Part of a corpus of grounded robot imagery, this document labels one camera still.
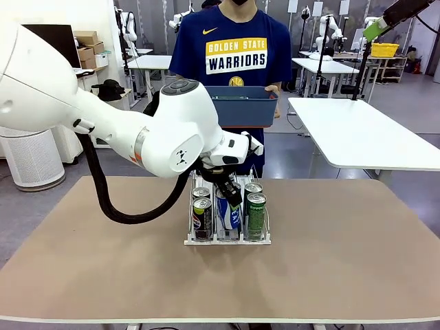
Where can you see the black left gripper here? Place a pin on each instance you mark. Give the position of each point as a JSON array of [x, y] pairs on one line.
[[216, 177]]

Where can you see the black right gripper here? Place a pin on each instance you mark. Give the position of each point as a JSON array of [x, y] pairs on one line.
[[419, 6]]

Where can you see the blue Pocari Sweat can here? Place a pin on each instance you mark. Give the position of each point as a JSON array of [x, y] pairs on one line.
[[227, 216]]

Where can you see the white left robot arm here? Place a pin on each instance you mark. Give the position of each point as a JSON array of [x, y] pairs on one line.
[[103, 117]]

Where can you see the person's left forearm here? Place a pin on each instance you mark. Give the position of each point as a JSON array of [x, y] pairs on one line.
[[276, 84]]

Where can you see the green beverage can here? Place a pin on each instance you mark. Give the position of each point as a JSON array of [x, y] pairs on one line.
[[256, 216], [253, 187]]

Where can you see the person's left hand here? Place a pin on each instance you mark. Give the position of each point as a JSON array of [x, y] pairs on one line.
[[277, 103]]

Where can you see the yellow plastic basket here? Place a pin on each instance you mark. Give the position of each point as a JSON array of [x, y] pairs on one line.
[[385, 49]]

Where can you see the black Pepsi can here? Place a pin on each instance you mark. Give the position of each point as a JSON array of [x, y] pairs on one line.
[[200, 192], [202, 220]]

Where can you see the white paper sign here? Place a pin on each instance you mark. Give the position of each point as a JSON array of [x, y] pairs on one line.
[[317, 9], [292, 6], [344, 7]]

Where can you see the low wooden shelf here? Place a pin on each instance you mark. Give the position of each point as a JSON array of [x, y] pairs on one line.
[[392, 68]]

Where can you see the red fire extinguisher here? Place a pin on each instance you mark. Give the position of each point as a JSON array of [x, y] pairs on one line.
[[416, 66]]

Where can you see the thin black pole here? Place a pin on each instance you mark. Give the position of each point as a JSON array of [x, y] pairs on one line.
[[323, 55]]

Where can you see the white desk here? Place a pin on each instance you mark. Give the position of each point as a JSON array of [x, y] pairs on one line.
[[151, 62], [326, 67]]

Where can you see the large white side table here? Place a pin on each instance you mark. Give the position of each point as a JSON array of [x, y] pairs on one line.
[[371, 144]]

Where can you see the black jacket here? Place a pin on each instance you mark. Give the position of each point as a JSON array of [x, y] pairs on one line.
[[151, 103]]

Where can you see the person in blue shirt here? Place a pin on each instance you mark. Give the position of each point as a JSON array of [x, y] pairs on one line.
[[237, 34]]

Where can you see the small wooden side table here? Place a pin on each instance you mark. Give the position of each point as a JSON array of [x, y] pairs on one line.
[[128, 93]]

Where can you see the black hat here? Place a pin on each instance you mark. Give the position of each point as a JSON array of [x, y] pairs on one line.
[[110, 87]]

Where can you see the person in dark hoodie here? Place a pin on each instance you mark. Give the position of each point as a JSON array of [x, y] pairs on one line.
[[209, 2]]

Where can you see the small white box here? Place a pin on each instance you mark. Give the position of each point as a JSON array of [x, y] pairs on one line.
[[101, 60]]

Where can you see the brown cardboard box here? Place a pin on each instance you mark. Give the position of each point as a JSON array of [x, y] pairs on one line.
[[98, 47], [88, 63], [85, 54], [85, 36]]

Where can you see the white air purifier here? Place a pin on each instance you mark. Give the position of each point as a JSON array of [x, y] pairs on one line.
[[31, 158]]

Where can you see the black computer monitor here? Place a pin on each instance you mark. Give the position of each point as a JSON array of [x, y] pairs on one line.
[[65, 38]]

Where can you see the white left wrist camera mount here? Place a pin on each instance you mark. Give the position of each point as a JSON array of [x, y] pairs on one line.
[[233, 149]]

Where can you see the black camera stand pole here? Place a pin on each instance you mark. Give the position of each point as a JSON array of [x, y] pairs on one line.
[[361, 75]]

